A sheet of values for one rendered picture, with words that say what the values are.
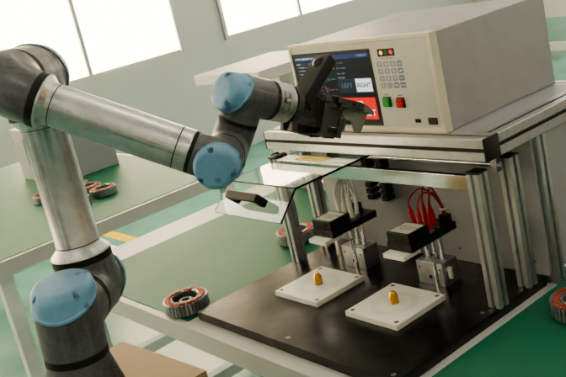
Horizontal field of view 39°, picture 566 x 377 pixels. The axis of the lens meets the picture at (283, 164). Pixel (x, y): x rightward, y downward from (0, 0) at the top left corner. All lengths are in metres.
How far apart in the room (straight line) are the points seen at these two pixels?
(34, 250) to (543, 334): 1.90
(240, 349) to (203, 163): 0.57
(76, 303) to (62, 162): 0.27
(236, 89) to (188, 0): 5.57
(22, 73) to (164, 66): 5.43
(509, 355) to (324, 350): 0.35
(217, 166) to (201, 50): 5.70
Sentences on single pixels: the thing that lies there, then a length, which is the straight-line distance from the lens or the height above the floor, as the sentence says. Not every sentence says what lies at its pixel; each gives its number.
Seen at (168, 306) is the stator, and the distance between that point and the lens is 2.00.
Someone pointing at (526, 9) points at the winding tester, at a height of 1.30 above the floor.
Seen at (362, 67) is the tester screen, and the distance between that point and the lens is 1.74.
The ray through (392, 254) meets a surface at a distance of 1.71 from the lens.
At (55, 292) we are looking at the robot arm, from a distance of 1.48.
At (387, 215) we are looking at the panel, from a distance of 2.02.
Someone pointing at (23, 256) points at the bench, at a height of 0.74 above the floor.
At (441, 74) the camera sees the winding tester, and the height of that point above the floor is 1.23.
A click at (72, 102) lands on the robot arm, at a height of 1.37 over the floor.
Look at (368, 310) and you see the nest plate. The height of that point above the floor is 0.78.
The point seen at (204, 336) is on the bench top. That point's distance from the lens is 1.88.
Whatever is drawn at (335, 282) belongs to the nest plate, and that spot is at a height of 0.78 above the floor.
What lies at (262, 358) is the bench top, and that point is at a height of 0.75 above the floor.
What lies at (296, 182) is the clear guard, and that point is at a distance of 1.70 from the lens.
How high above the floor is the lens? 1.51
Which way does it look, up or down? 14 degrees down
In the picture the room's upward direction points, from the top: 13 degrees counter-clockwise
